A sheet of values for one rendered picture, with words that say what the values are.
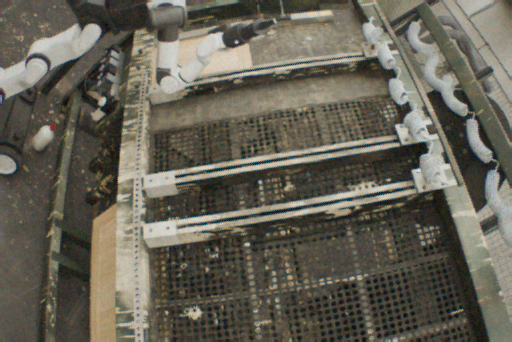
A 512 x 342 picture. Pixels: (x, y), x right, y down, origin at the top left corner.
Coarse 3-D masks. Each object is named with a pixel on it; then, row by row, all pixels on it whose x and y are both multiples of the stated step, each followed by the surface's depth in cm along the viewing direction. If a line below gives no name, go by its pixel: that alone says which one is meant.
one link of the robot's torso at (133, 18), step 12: (108, 0) 190; (120, 0) 188; (132, 0) 190; (144, 0) 188; (156, 0) 188; (168, 0) 189; (180, 0) 195; (120, 12) 193; (132, 12) 193; (144, 12) 193; (120, 24) 199; (132, 24) 199; (144, 24) 199
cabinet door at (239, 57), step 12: (204, 36) 252; (180, 48) 249; (192, 48) 248; (240, 48) 242; (180, 60) 243; (216, 60) 239; (228, 60) 238; (240, 60) 236; (204, 72) 235; (156, 84) 234
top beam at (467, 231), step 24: (360, 0) 246; (408, 72) 208; (408, 96) 199; (456, 192) 168; (456, 216) 162; (456, 240) 160; (480, 240) 155; (480, 264) 149; (480, 288) 144; (480, 312) 140; (504, 312) 137; (480, 336) 140; (504, 336) 132
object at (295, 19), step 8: (296, 16) 251; (304, 16) 250; (312, 16) 250; (320, 16) 249; (328, 16) 250; (232, 24) 253; (280, 24) 252; (288, 24) 252; (184, 32) 254; (192, 32) 253; (200, 32) 252; (184, 40) 253
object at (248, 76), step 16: (384, 32) 206; (368, 48) 219; (272, 64) 224; (288, 64) 224; (304, 64) 222; (320, 64) 220; (336, 64) 221; (352, 64) 222; (368, 64) 222; (208, 80) 222; (224, 80) 222; (240, 80) 223; (256, 80) 224; (272, 80) 225; (288, 80) 226; (160, 96) 224; (176, 96) 226
